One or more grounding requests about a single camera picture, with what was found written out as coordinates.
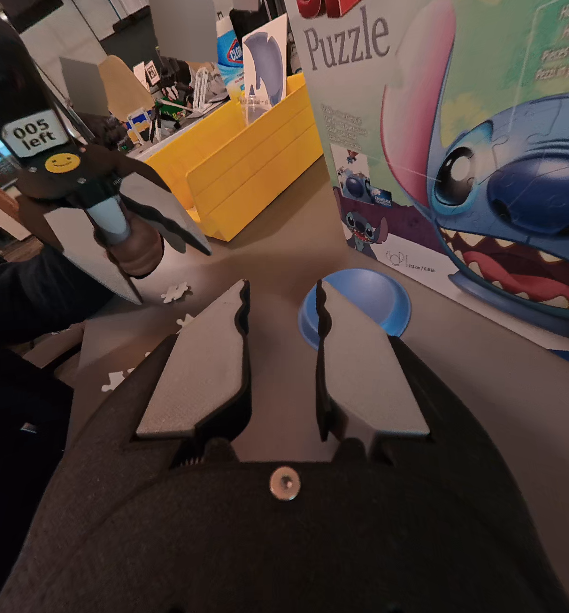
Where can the person's left hand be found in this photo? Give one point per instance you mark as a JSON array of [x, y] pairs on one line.
[[143, 254]]

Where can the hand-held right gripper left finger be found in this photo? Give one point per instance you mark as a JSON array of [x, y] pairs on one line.
[[203, 373]]

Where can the disinfectant wipes canister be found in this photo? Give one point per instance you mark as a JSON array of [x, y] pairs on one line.
[[229, 57]]

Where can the cartoon printed puzzle box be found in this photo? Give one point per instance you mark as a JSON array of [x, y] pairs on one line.
[[457, 143]]

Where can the small black white marker tag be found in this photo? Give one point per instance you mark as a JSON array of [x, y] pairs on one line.
[[151, 72]]

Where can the person's left forearm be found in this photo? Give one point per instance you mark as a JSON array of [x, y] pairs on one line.
[[25, 287]]

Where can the tan cardboard sheet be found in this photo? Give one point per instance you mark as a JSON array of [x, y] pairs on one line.
[[126, 86]]

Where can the white paper sheet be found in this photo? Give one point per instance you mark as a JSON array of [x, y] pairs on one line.
[[274, 28]]

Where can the yellow plastic bin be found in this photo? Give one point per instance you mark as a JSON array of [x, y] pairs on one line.
[[246, 167]]

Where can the blue round ball stand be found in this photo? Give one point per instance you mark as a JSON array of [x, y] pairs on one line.
[[361, 297]]

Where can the single white puzzle piece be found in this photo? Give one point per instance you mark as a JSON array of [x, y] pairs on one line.
[[175, 293]]

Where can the assembled curved puzzle section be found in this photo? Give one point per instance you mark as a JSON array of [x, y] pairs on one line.
[[116, 380]]

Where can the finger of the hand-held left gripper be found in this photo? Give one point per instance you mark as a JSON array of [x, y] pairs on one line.
[[83, 244], [159, 201]]

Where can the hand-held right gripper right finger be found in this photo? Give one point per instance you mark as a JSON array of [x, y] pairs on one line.
[[370, 383]]

